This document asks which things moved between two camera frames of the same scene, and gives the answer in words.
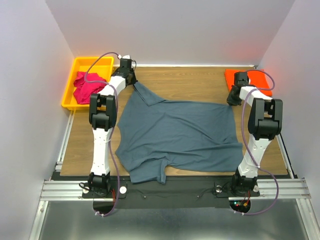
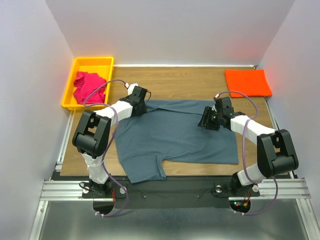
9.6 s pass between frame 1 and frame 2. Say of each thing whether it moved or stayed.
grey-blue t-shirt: moved
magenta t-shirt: stayed
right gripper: moved
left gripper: moved
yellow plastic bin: stayed
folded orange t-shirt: stayed
